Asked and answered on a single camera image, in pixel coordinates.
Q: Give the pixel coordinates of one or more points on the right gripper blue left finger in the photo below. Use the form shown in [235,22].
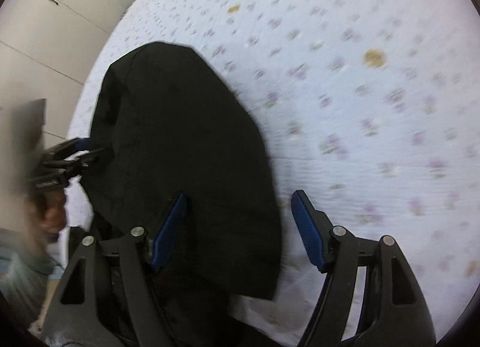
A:
[164,238]

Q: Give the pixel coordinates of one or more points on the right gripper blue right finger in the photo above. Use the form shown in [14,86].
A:
[314,228]

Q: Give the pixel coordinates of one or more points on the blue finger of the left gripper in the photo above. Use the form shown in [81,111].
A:
[80,164]
[68,148]

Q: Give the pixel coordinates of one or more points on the black garment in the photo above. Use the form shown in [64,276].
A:
[175,128]

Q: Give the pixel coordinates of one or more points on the person's left hand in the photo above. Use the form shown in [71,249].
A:
[52,217]

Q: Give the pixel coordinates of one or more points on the white wardrobe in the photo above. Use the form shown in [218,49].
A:
[48,48]

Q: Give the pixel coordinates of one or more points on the floral white bed quilt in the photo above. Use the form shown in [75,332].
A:
[369,106]

